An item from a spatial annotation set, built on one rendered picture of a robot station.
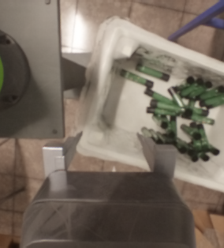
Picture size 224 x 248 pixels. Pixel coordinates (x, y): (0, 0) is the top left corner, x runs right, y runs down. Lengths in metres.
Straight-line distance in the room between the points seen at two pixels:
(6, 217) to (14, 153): 0.60
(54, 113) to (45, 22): 0.16
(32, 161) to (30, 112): 1.16
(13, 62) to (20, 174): 1.33
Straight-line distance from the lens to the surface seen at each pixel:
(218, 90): 0.82
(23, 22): 0.38
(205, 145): 0.83
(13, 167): 1.61
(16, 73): 0.34
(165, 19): 1.36
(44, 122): 0.37
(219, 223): 1.63
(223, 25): 0.98
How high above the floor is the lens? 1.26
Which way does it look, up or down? 76 degrees down
